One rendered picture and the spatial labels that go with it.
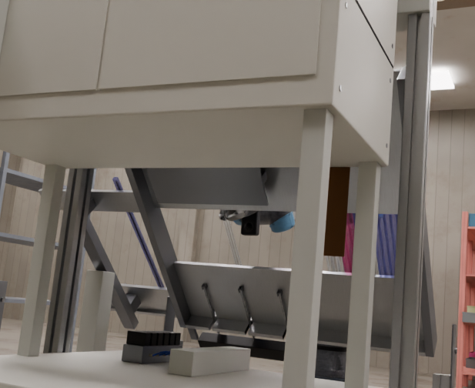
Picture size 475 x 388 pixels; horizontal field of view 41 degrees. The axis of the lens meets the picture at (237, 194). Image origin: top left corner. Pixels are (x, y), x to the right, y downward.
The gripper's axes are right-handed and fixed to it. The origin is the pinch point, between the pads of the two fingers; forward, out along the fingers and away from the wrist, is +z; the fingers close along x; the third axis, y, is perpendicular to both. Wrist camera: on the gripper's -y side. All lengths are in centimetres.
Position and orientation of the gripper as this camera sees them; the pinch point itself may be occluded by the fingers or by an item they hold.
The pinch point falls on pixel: (226, 219)
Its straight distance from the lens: 161.5
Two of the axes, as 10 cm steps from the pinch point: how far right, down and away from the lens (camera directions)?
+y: -1.2, -9.6, -2.7
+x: 9.0, 0.1, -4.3
